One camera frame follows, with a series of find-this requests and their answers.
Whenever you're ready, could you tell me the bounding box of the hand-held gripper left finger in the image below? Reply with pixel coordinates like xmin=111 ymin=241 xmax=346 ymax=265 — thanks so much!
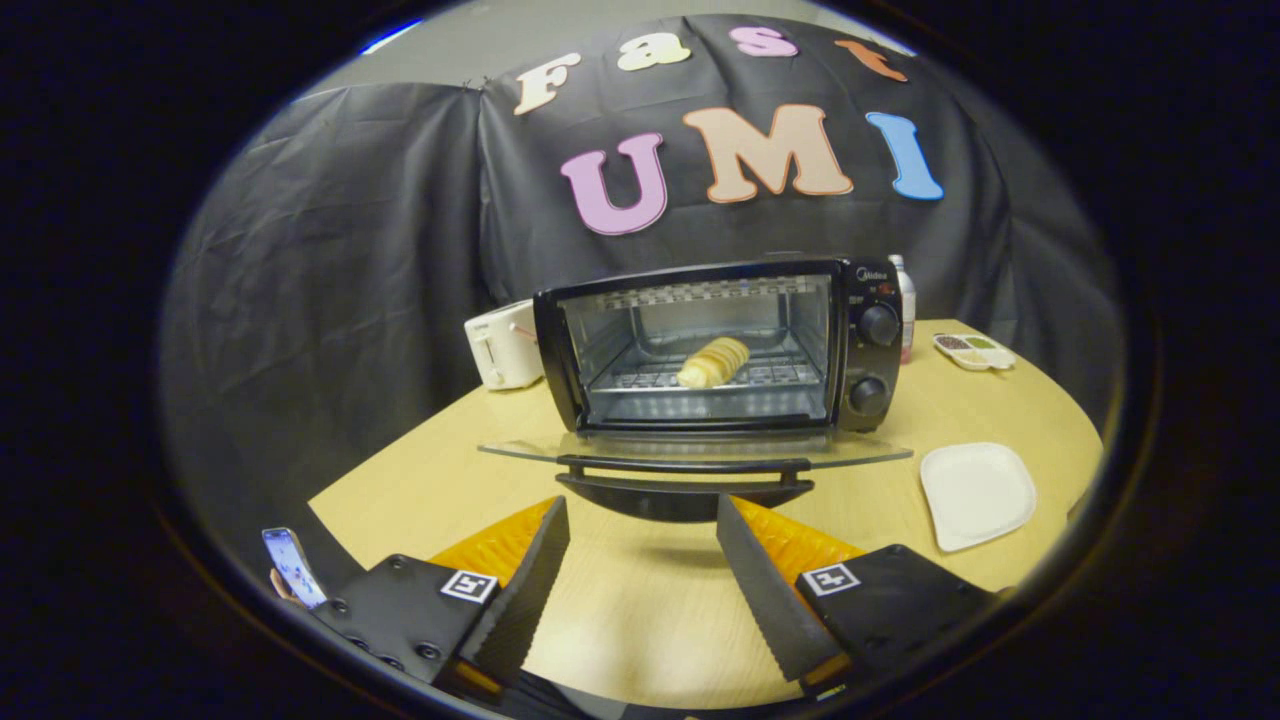
xmin=310 ymin=495 xmax=571 ymax=706

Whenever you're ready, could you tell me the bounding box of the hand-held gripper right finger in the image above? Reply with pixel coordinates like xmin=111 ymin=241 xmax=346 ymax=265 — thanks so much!
xmin=716 ymin=493 xmax=1001 ymax=696

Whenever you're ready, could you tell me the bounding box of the spiral pastry roll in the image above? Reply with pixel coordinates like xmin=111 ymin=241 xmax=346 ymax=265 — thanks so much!
xmin=677 ymin=337 xmax=751 ymax=390

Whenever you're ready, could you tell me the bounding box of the black toaster oven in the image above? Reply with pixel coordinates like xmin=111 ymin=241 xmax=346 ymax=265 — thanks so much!
xmin=478 ymin=257 xmax=913 ymax=523

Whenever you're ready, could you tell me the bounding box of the white bread toaster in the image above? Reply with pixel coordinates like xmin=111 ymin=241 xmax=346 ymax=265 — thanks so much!
xmin=464 ymin=299 xmax=546 ymax=391

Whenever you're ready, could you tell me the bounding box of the white square plate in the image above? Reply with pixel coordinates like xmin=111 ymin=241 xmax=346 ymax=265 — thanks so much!
xmin=919 ymin=442 xmax=1038 ymax=553

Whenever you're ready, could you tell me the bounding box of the smartphone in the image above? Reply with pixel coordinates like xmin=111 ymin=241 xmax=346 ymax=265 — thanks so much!
xmin=262 ymin=527 xmax=329 ymax=611

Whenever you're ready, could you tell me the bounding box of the clear plastic bottle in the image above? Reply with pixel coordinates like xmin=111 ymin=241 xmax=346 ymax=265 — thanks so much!
xmin=888 ymin=254 xmax=917 ymax=365

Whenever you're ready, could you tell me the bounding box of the white divided condiment dish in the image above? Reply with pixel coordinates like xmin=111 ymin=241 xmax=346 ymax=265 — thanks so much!
xmin=932 ymin=333 xmax=1017 ymax=372

